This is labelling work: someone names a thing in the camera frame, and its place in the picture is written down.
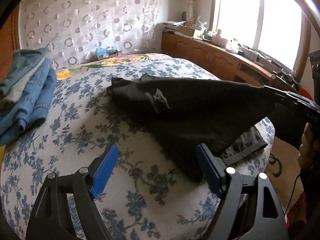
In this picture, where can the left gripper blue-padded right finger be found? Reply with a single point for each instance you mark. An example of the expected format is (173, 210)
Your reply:
(249, 207)

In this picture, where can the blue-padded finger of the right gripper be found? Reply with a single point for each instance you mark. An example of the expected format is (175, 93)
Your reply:
(291, 99)

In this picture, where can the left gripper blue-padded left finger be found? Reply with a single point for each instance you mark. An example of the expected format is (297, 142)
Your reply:
(51, 218)

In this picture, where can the black pants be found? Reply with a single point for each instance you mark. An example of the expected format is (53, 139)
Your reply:
(183, 113)

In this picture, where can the wooden side cabinet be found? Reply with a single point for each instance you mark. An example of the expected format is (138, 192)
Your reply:
(222, 64)

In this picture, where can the pink bottle on cabinet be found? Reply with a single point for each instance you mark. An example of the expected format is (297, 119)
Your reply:
(217, 38)

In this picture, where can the blue floral bed sheet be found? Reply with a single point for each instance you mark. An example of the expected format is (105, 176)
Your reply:
(146, 197)

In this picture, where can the folded blue jeans stack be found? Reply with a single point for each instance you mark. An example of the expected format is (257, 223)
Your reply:
(26, 93)

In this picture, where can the cardboard box on cabinet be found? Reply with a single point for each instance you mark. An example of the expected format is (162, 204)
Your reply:
(190, 31)

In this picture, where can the colourful floral blanket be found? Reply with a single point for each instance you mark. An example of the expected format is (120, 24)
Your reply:
(111, 62)

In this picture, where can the blue tissue box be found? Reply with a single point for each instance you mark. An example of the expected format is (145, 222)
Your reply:
(103, 53)

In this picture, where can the white circle-patterned curtain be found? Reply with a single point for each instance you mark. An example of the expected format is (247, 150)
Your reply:
(72, 30)

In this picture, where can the window with brown frame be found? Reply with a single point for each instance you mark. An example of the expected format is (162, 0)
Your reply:
(277, 29)

